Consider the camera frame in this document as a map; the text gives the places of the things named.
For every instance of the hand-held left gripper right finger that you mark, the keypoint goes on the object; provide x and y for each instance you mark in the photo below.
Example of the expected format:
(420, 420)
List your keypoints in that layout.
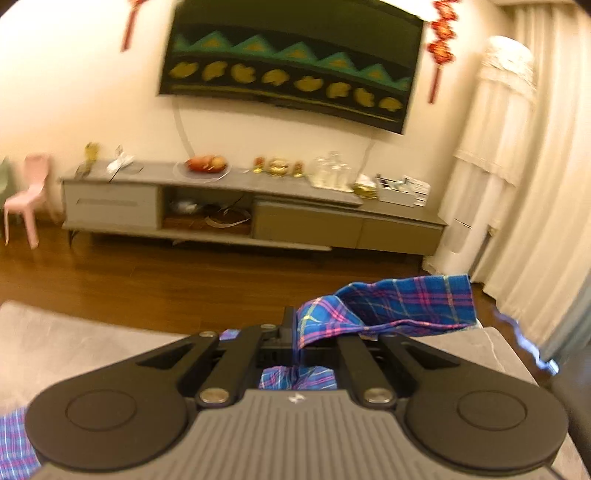
(355, 364)

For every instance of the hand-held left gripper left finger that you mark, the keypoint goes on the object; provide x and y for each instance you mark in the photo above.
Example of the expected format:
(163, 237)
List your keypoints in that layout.
(272, 341)

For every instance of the blue plaid shirt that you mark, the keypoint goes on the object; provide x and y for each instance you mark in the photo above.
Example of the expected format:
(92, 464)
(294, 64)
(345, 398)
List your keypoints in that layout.
(392, 304)

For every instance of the grey television cabinet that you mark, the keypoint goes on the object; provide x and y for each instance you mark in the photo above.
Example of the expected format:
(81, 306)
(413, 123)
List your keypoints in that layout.
(300, 224)

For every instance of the bowl in cabinet shelf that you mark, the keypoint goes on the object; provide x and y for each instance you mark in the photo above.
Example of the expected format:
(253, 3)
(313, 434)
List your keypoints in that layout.
(187, 206)

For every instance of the white tower air conditioner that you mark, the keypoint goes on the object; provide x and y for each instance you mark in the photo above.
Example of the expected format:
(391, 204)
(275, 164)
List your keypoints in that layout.
(461, 240)

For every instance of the gold ornament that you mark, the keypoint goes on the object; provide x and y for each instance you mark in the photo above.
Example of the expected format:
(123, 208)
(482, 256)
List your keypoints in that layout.
(277, 168)

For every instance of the small amber jar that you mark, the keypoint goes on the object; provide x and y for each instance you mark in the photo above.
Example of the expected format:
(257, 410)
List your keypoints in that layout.
(297, 169)
(259, 165)

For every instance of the gold tissue box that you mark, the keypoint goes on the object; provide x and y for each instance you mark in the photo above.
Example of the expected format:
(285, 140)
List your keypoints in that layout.
(365, 188)

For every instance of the set of clear glasses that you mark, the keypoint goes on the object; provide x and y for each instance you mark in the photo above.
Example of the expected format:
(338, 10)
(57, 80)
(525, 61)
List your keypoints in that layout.
(333, 173)

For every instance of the white storage box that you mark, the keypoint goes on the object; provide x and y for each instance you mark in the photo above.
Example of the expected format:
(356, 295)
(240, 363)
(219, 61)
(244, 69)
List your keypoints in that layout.
(404, 191)

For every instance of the red fruit plate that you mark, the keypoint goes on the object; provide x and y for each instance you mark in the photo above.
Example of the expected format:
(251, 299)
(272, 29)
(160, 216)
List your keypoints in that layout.
(205, 170)

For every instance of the orange fruit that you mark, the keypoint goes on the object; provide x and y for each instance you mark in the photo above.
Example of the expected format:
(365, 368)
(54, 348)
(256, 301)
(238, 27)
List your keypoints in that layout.
(218, 161)
(198, 163)

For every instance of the white power strip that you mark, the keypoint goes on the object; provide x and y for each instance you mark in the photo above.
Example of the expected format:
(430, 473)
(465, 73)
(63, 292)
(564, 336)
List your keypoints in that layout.
(119, 161)

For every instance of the yellow cup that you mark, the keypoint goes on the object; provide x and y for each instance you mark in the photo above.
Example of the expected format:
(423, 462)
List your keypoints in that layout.
(92, 152)

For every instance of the cream curtain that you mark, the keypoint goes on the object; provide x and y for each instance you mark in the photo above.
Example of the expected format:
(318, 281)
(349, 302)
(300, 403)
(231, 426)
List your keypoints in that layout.
(554, 184)

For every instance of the pink plastic chair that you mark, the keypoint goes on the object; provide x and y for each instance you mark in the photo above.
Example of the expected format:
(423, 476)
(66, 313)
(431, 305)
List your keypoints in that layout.
(27, 194)

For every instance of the white lace cover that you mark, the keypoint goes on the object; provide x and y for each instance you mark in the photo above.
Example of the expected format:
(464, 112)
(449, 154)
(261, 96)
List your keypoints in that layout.
(498, 115)

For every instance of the green plastic chair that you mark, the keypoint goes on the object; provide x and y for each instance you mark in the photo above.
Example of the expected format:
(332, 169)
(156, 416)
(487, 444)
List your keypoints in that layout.
(4, 177)

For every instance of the wall television with patterned cover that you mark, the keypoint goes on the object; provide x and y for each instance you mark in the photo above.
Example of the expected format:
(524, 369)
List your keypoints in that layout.
(286, 60)

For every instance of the red knot wall ornament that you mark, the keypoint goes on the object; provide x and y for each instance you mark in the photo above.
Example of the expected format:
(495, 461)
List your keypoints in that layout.
(131, 23)
(441, 41)

